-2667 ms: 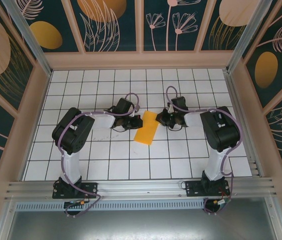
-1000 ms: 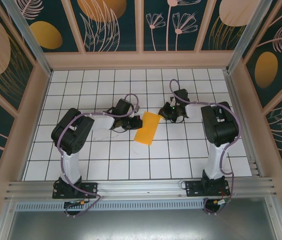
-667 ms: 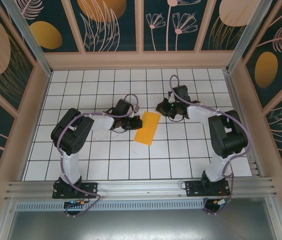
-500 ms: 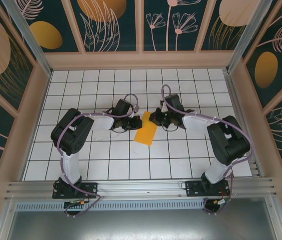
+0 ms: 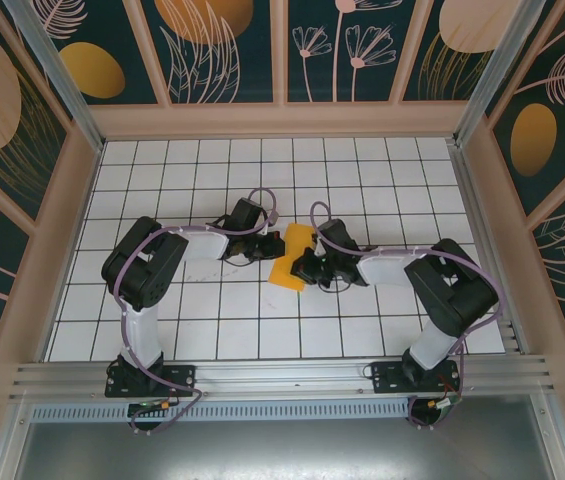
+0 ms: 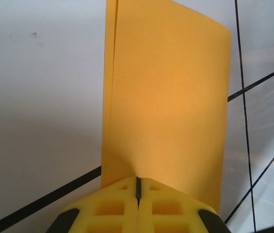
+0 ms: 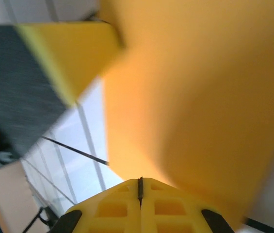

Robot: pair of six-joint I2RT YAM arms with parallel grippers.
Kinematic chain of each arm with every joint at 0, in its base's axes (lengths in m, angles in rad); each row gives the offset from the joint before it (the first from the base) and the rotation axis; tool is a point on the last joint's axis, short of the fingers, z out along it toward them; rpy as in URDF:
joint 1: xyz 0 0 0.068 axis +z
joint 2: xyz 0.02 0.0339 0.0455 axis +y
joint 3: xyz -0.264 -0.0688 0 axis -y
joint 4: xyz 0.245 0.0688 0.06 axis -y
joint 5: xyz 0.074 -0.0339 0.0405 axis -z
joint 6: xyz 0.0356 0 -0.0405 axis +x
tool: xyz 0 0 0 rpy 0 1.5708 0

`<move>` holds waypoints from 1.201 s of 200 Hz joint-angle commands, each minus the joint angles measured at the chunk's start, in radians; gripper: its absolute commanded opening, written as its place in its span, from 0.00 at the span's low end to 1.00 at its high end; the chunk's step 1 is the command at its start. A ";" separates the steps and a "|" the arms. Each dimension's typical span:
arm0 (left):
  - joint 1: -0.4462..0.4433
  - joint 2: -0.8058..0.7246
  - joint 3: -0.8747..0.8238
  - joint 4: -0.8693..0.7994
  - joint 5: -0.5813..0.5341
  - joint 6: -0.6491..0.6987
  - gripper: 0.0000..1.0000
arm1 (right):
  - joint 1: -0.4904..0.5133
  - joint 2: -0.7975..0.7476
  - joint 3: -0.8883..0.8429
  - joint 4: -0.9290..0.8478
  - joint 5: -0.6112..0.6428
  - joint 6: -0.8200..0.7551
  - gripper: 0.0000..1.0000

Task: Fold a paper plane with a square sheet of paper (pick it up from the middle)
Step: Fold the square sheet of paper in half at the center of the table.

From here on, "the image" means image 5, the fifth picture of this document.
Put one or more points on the orange paper sheet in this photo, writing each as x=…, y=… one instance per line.
x=282, y=272

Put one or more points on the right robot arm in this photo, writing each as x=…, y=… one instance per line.
x=452, y=290

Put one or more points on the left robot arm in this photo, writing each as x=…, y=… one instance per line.
x=142, y=265

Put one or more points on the grey metal sheet panel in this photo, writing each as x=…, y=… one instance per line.
x=282, y=450

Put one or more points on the small controller circuit board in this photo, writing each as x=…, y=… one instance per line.
x=149, y=406
x=439, y=404

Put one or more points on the aluminium mounting rail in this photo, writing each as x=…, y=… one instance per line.
x=282, y=375

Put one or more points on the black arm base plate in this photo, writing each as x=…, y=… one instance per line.
x=182, y=380
x=387, y=380

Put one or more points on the aluminium side rail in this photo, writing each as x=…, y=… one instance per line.
x=482, y=240

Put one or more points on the aluminium frame post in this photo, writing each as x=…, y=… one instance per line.
x=497, y=65
x=57, y=70

